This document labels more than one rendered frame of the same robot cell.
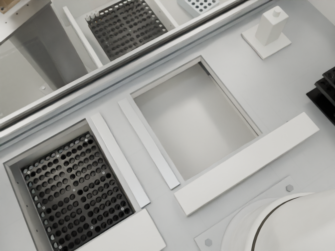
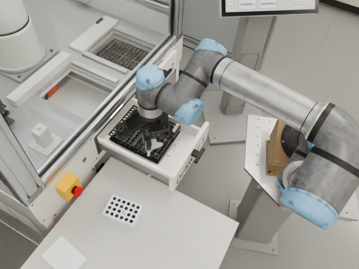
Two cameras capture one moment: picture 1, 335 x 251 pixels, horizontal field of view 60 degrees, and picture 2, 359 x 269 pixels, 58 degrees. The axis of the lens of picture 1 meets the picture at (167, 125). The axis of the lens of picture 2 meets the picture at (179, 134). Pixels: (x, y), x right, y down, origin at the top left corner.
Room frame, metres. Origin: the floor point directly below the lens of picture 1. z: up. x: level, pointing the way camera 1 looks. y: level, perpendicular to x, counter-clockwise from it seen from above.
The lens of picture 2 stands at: (1.22, -0.32, 1.92)
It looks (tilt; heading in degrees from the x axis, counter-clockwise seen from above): 53 degrees down; 140
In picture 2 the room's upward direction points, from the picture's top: 4 degrees clockwise
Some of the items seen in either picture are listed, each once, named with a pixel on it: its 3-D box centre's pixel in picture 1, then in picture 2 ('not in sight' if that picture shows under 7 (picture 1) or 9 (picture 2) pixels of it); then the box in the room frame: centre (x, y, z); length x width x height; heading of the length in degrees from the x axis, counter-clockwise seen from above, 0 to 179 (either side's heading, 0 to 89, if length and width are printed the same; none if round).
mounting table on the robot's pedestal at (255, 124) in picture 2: not in sight; (293, 168); (0.97, 0.56, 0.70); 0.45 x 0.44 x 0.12; 43
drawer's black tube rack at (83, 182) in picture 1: (79, 192); not in sight; (0.13, 0.22, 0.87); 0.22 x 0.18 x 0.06; 24
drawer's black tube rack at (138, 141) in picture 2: not in sight; (145, 134); (0.55, 0.07, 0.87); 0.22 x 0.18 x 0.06; 24
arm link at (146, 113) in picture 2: not in sight; (150, 104); (0.68, 0.02, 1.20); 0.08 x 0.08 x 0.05
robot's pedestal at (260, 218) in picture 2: not in sight; (268, 199); (0.95, 0.55, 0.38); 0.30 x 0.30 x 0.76; 43
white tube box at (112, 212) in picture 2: not in sight; (123, 211); (0.74, -0.16, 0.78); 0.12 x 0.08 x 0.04; 33
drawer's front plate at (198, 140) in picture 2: not in sight; (189, 155); (0.73, 0.15, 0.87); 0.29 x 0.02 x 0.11; 114
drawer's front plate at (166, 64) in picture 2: not in sight; (160, 76); (0.31, 0.31, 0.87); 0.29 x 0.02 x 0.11; 114
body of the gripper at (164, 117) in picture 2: not in sight; (153, 121); (0.69, 0.02, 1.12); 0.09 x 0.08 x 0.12; 70
